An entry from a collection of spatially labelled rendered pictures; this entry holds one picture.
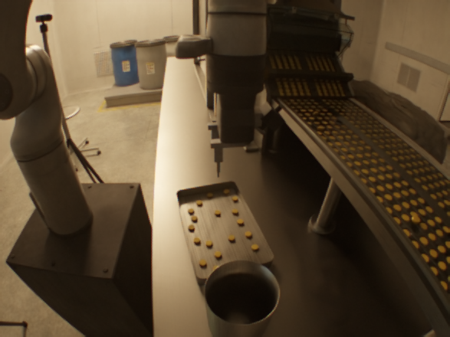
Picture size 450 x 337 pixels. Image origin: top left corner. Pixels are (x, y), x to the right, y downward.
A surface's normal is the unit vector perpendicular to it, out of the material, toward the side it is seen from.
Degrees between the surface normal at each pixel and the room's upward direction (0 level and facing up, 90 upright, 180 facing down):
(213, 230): 0
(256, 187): 0
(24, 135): 18
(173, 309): 0
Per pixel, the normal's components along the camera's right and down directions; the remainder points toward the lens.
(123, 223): 0.01, -0.81
